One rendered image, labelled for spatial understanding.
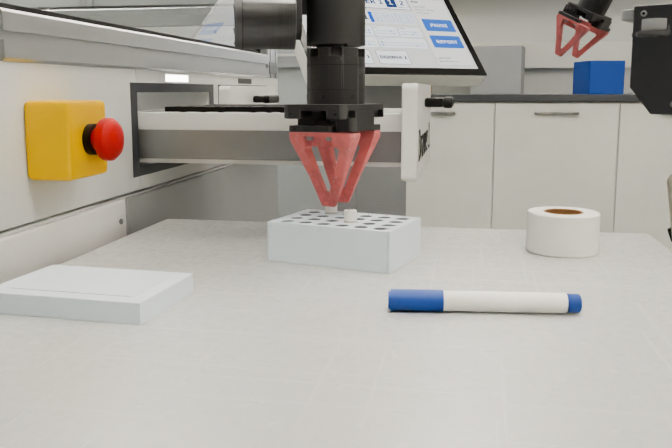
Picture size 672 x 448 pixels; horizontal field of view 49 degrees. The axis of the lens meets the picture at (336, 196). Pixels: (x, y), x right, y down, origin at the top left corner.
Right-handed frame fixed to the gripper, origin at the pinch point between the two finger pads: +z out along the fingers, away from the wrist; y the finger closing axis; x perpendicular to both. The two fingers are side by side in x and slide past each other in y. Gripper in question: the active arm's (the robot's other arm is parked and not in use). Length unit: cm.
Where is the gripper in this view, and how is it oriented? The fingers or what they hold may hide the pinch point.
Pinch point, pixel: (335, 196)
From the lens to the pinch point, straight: 74.5
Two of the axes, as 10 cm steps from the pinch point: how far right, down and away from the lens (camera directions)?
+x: 9.1, 0.5, -4.1
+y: -4.2, 1.2, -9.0
